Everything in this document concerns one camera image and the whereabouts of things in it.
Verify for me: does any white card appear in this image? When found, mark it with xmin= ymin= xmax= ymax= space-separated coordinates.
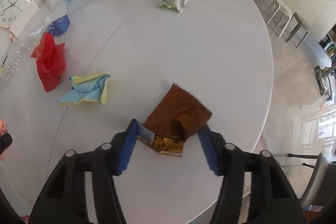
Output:
xmin=10 ymin=0 xmax=39 ymax=38

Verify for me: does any grey floor stand machine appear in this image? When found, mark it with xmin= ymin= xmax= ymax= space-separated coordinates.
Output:
xmin=314 ymin=63 xmax=335 ymax=101

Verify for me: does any blue yellow crumpled cloth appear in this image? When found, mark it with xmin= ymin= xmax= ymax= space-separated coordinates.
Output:
xmin=56 ymin=73 xmax=110 ymax=106

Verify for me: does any red crumpled paper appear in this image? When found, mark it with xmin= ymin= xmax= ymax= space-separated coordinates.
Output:
xmin=30 ymin=32 xmax=66 ymax=93

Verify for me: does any dark blue crumpled wrapper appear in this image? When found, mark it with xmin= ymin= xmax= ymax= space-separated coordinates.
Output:
xmin=46 ymin=14 xmax=70 ymax=36

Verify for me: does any round wall clock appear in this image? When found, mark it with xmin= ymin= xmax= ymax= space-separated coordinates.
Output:
xmin=1 ymin=0 xmax=31 ymax=28

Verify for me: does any clear plastic bottle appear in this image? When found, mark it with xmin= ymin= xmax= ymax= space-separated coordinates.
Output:
xmin=1 ymin=16 xmax=51 ymax=89

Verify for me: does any person left hand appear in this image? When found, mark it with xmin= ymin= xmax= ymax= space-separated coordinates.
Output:
xmin=0 ymin=119 xmax=12 ymax=162

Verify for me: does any grey chair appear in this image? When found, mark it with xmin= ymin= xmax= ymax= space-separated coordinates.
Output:
xmin=287 ymin=153 xmax=335 ymax=208

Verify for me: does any bookshelf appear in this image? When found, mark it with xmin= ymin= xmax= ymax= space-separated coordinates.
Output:
xmin=319 ymin=26 xmax=336 ymax=62

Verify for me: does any white round table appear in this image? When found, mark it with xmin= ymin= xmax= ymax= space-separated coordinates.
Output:
xmin=1 ymin=0 xmax=273 ymax=215

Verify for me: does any grey stool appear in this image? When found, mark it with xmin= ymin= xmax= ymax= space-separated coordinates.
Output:
xmin=285 ymin=12 xmax=310 ymax=48

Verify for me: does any green white crumpled paper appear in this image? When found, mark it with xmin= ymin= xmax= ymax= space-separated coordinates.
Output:
xmin=160 ymin=0 xmax=188 ymax=13

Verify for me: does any brown snack bag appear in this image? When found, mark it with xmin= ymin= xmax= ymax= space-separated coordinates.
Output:
xmin=137 ymin=84 xmax=213 ymax=157

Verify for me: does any white stool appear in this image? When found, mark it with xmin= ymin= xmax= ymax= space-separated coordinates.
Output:
xmin=263 ymin=0 xmax=293 ymax=38

